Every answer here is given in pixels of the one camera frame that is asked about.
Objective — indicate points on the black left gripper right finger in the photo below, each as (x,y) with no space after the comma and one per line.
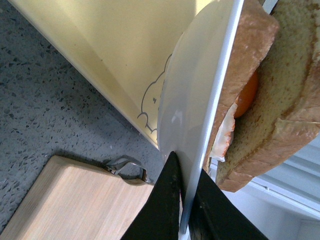
(214,217)

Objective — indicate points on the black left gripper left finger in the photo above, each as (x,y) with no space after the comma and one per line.
(159,217)

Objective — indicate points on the bread slice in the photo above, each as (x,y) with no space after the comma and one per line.
(255,34)
(285,115)

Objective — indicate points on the white round plate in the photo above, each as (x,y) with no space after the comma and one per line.
(191,92)

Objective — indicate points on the bamboo cutting board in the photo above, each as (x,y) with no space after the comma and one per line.
(72,200)

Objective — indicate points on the fried egg toy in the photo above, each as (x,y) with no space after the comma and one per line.
(225,133)

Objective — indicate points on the yellow bear tray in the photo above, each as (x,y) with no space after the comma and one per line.
(122,47)

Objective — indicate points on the metal cutting board handle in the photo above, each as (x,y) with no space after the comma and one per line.
(129,169)

